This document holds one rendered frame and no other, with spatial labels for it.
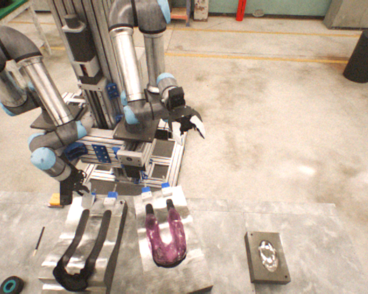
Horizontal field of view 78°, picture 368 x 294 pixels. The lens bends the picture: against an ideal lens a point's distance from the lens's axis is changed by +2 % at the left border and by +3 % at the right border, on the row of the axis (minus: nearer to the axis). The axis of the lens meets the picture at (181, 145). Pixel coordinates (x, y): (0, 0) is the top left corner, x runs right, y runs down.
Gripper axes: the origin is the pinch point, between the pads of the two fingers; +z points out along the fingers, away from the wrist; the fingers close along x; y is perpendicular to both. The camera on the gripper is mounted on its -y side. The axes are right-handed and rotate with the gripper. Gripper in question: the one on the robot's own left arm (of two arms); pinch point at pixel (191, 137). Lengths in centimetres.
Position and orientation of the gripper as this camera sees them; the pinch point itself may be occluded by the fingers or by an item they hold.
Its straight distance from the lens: 66.9
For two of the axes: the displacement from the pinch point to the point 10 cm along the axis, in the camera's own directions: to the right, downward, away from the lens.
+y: 1.3, 6.3, 7.7
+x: -9.5, 3.0, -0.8
